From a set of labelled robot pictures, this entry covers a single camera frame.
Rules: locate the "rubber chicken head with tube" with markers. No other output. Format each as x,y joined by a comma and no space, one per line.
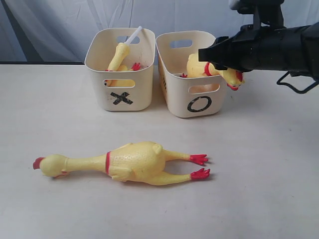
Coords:
122,51

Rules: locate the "cream bin marked O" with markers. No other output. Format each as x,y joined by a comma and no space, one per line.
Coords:
185,96

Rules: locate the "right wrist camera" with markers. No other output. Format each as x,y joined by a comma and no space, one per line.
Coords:
267,12

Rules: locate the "cream bin marked X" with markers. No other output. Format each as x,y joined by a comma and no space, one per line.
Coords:
100,54

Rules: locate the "whole yellow rubber chicken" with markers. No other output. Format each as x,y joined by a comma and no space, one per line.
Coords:
196,69

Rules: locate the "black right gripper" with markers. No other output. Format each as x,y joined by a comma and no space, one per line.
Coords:
240,52

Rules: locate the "headless yellow rubber chicken body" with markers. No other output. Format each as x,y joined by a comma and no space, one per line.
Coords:
123,83

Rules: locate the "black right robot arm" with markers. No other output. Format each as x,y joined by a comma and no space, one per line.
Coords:
295,50

